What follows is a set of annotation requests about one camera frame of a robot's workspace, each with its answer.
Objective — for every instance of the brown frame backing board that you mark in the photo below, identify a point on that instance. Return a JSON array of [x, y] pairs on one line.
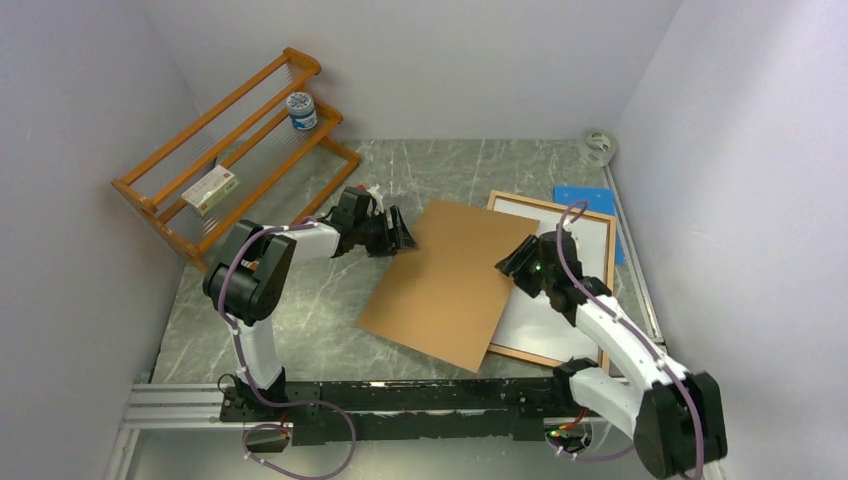
[[445, 298]]

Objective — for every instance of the blue plastic sheet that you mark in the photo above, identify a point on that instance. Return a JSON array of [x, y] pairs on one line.
[[600, 200]]

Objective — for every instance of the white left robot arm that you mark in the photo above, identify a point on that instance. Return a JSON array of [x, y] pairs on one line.
[[247, 277]]

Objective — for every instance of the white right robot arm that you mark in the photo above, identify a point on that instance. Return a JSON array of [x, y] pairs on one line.
[[674, 417]]

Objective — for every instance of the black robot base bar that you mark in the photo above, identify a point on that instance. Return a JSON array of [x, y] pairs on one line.
[[317, 413]]

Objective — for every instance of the small white cardboard box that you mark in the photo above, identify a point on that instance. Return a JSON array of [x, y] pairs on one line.
[[210, 190]]

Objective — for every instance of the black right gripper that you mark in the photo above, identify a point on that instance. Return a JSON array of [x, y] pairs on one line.
[[512, 264]]

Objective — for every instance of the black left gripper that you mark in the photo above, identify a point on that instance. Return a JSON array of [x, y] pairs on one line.
[[390, 247]]

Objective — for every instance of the orange wooden shelf rack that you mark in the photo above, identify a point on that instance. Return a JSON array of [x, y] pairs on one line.
[[251, 134]]

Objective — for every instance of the clear tape roll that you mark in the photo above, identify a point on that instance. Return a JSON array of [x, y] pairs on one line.
[[596, 147]]

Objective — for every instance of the wooden picture frame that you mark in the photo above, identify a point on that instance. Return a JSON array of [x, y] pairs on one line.
[[529, 329]]

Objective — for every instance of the blue white lidded jar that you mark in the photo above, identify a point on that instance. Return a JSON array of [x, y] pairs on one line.
[[301, 108]]

